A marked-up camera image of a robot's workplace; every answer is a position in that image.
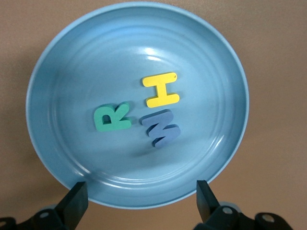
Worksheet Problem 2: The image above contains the green uppercase letter R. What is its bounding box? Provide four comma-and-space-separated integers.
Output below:
93, 102, 132, 132

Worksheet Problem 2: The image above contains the yellow uppercase letter H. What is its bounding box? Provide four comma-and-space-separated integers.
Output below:
140, 72, 180, 108

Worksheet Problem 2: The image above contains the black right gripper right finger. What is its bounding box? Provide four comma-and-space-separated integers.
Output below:
194, 180, 292, 230

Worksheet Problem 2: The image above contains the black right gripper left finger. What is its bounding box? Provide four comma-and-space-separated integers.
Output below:
0, 181, 89, 230

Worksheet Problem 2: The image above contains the blue plate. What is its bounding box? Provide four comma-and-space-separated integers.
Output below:
25, 1, 250, 209

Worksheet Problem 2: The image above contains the blue uppercase letter M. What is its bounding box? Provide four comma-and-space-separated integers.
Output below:
141, 109, 181, 150

